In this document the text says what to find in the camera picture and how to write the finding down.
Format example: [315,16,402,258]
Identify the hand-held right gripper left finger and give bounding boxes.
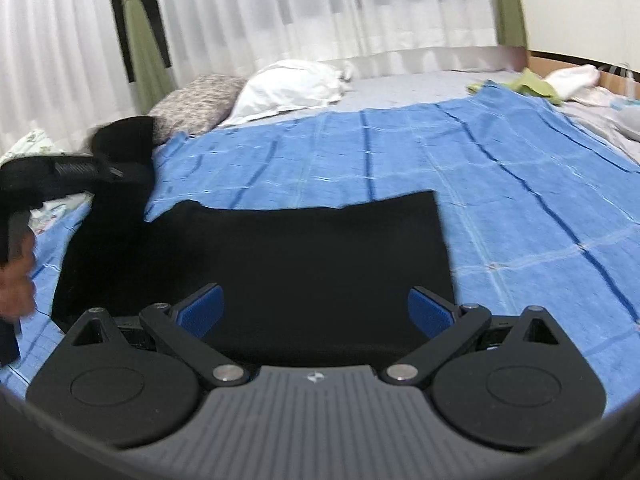
[62,283,252,389]

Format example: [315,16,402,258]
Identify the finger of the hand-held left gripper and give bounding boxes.
[96,156,127,182]

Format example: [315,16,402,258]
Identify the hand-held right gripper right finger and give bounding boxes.
[377,286,568,388]

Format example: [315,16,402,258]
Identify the black pants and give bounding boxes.
[51,115,457,372]

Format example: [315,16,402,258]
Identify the person's left hand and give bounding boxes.
[0,231,38,319]

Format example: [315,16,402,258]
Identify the white printed cloth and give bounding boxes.
[0,128,93,233]

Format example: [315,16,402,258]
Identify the floral pillow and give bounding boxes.
[148,73,249,137]

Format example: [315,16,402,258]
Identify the narrow white sheer curtain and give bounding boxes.
[0,0,138,153]

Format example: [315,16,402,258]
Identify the green curtain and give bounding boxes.
[491,0,532,50]
[106,0,175,107]

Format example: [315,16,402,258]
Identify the blue checked blanket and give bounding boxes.
[0,81,640,403]

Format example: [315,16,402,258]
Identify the white pillow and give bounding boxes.
[219,59,355,127]

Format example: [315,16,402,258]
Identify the green cloth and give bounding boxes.
[466,68,564,106]

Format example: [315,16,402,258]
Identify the wide white sheer curtain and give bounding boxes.
[149,0,502,86]

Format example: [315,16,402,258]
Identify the pale grey cloth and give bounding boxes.
[612,108,640,142]

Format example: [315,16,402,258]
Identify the wooden bed frame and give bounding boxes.
[526,49,640,87]

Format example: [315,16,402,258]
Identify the white charger cable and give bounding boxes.
[599,61,639,97]

